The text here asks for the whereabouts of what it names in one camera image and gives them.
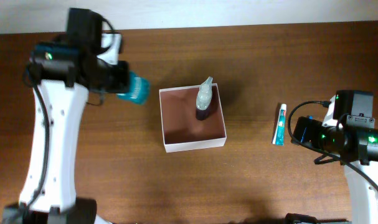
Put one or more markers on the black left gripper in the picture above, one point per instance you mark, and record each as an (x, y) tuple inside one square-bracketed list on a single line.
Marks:
[(122, 84)]

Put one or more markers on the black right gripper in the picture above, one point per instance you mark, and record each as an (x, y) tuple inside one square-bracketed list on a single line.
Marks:
[(313, 126)]

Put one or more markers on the teal mouthwash bottle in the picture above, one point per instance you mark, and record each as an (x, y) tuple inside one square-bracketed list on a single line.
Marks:
[(138, 90)]

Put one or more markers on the purple spray bottle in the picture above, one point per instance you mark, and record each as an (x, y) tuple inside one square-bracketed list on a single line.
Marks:
[(203, 100)]

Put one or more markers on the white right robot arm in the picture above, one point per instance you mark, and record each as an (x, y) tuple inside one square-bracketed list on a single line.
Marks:
[(355, 148)]

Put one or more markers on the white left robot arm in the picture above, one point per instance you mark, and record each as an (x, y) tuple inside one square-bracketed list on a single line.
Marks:
[(62, 76)]

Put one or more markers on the teal toothpaste tube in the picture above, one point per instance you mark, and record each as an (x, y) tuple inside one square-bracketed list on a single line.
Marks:
[(279, 135)]

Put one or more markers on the white cardboard box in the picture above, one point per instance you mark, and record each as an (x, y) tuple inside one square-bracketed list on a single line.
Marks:
[(180, 128)]

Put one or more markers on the black base at bottom edge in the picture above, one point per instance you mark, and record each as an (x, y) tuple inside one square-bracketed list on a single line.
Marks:
[(294, 218)]

